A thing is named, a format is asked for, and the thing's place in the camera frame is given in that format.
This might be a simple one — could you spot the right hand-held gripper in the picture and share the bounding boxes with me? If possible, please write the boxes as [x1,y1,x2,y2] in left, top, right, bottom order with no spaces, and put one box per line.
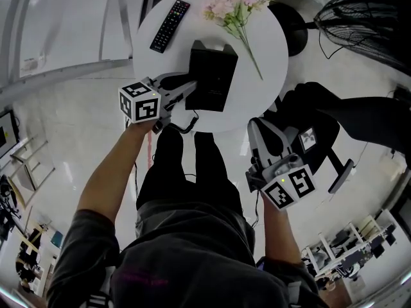
[245,117,317,212]

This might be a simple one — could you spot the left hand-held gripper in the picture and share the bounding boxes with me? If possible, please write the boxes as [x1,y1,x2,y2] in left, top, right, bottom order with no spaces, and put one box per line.
[118,72,198,135]

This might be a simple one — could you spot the black telephone handset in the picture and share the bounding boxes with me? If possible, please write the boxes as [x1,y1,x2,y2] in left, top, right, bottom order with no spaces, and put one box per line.
[185,39,208,112]

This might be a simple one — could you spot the black telephone base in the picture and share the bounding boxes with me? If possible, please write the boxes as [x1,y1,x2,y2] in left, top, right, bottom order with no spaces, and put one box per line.
[185,39,240,113]

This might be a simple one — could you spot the person's right forearm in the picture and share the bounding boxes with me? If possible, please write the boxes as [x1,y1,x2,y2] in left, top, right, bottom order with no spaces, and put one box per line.
[261,191,303,265]

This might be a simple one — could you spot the person's left forearm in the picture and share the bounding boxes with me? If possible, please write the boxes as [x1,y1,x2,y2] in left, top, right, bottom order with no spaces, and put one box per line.
[76,121,155,225]

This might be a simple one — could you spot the small framed leaf picture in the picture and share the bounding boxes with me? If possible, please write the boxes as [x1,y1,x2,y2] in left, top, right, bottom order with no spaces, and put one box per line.
[298,126,319,154]

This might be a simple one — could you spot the black remote control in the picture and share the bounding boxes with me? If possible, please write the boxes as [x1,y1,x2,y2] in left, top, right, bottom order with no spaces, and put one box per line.
[149,0,191,54]

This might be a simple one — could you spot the black office chair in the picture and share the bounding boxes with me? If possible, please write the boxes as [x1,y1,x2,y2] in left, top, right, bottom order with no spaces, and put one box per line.
[265,81,411,195]

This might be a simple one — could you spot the person's black trousers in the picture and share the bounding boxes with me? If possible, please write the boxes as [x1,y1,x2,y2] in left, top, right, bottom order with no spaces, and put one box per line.
[136,126,245,219]

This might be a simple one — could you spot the pink artificial flower bouquet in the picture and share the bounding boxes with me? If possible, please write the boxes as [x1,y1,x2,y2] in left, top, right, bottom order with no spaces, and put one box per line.
[201,0,275,81]

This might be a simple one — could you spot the white office desk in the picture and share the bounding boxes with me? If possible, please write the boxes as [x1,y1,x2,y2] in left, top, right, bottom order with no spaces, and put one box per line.
[301,209,399,290]

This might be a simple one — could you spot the black standing fan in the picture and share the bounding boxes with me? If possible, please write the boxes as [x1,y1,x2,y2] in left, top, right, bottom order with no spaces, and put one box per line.
[267,0,411,74]

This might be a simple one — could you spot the person's dark shirt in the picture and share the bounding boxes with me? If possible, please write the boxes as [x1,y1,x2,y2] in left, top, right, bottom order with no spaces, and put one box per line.
[46,200,330,308]

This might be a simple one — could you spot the grey metal step rack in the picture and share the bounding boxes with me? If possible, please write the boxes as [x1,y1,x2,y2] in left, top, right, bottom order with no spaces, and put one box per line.
[8,134,56,209]

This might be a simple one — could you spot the black coiled telephone cord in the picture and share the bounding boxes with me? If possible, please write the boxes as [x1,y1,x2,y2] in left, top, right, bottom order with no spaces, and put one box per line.
[167,108,200,135]

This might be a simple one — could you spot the black fan power cable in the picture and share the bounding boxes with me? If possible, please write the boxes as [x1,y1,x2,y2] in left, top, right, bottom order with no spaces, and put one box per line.
[318,27,345,60]

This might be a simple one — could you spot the grey metal rail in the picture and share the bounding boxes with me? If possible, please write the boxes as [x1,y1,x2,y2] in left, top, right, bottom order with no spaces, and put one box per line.
[0,58,134,99]

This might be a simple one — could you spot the wall monitor screen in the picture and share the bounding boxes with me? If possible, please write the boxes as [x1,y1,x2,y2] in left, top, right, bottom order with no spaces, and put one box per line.
[0,108,21,160]

